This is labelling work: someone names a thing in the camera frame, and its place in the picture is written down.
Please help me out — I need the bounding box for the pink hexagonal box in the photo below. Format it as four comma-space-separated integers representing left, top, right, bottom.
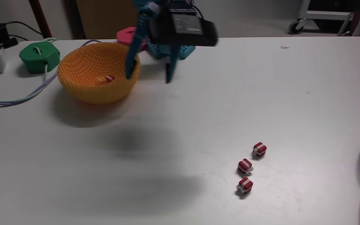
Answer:
116, 26, 148, 53

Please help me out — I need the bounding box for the black adapter cable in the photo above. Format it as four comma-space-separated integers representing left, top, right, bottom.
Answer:
4, 21, 44, 41

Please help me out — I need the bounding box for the grey wheeled cart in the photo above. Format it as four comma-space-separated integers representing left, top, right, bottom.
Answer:
288, 0, 360, 37

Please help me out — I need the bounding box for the yellow honeycomb basket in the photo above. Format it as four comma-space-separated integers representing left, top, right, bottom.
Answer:
56, 41, 141, 105

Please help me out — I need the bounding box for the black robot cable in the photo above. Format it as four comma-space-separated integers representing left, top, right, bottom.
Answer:
189, 0, 206, 20

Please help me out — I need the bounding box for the pale green cable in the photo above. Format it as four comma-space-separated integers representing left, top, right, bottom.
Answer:
23, 37, 61, 103

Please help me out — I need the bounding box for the green hexagonal box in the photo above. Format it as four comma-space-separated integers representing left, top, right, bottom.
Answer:
18, 41, 61, 74

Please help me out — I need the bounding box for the purple cable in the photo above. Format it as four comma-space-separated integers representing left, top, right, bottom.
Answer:
0, 39, 102, 108

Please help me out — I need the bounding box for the dark red pole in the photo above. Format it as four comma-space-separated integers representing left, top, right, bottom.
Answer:
29, 0, 53, 39

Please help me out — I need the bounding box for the black camera box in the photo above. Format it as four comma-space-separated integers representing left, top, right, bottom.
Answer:
147, 7, 219, 48

